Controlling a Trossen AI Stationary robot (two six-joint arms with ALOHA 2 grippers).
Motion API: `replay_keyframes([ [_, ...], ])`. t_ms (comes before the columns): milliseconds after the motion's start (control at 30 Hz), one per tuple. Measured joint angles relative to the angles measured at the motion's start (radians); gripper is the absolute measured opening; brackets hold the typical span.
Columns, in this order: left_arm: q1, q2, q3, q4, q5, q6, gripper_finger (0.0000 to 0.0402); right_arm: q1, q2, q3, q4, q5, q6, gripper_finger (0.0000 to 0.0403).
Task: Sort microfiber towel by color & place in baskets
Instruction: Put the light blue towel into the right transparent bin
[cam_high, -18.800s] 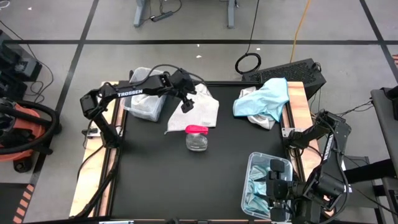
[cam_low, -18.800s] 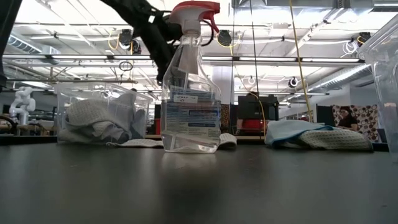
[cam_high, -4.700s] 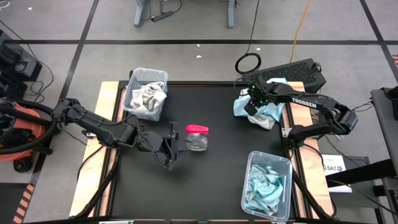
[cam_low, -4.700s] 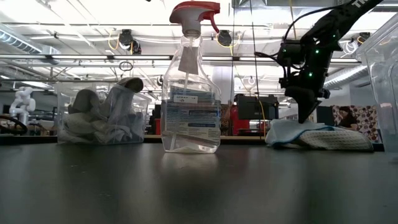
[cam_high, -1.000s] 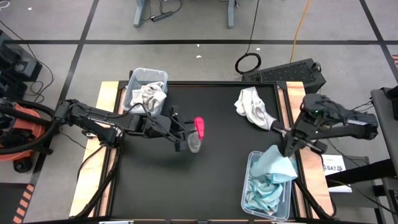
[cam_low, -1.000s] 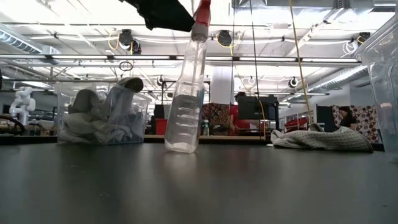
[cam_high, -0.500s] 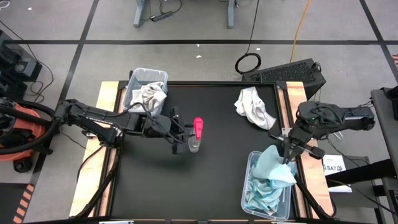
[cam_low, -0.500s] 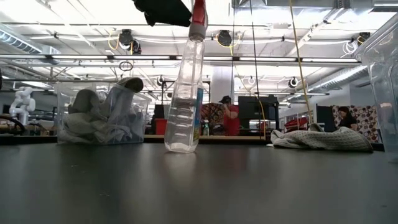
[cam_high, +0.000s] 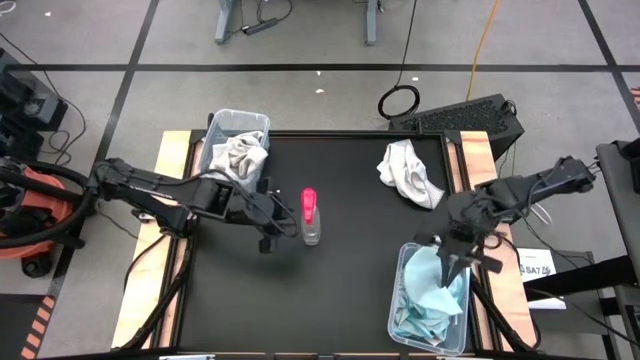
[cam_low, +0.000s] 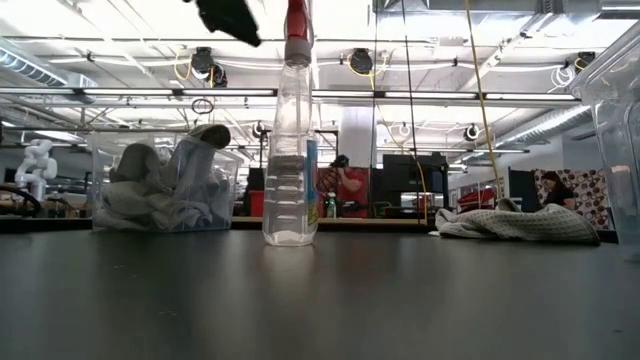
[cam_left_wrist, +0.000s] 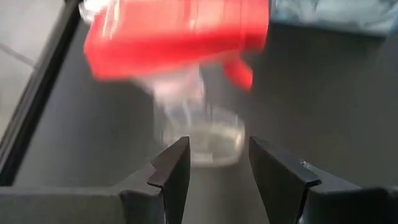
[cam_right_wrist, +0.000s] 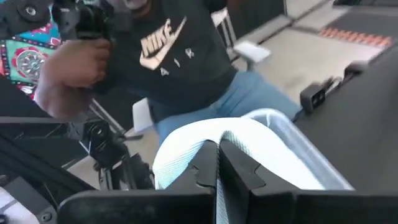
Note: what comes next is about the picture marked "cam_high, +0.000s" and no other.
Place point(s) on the black side table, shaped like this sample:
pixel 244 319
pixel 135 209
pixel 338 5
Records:
pixel 620 210

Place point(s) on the grey microfiber towel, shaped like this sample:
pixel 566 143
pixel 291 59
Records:
pixel 407 172
pixel 220 162
pixel 247 152

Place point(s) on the wooden table side board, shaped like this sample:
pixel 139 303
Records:
pixel 479 155
pixel 172 147

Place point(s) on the clear plastic bin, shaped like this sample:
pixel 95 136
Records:
pixel 235 120
pixel 462 335

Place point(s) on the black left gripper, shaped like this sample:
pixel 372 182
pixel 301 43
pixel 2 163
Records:
pixel 255 210

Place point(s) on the black perforated computer case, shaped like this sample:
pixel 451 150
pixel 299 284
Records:
pixel 465 117

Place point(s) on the grey metal bracket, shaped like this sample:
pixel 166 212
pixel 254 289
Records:
pixel 145 216

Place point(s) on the orange black shop vacuum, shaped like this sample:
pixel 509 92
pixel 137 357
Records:
pixel 45 195

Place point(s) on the clear spray bottle red trigger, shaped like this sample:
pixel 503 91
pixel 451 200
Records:
pixel 310 205

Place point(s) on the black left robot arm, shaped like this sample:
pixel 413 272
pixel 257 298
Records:
pixel 150 192

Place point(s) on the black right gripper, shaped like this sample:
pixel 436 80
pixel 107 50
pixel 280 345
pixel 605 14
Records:
pixel 470 242

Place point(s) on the black equipment box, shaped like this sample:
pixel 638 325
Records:
pixel 25 107

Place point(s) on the white paper sheet SA7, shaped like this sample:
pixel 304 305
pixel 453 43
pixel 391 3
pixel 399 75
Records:
pixel 535 262

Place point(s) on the black power strip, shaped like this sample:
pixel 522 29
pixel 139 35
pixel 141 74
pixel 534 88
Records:
pixel 260 26

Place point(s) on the grey desk leg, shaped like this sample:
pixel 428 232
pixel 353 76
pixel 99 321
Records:
pixel 225 20
pixel 371 20

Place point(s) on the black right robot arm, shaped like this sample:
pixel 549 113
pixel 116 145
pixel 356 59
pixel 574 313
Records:
pixel 530 187

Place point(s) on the light blue microfiber towel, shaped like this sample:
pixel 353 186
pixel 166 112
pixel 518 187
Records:
pixel 425 280
pixel 417 325

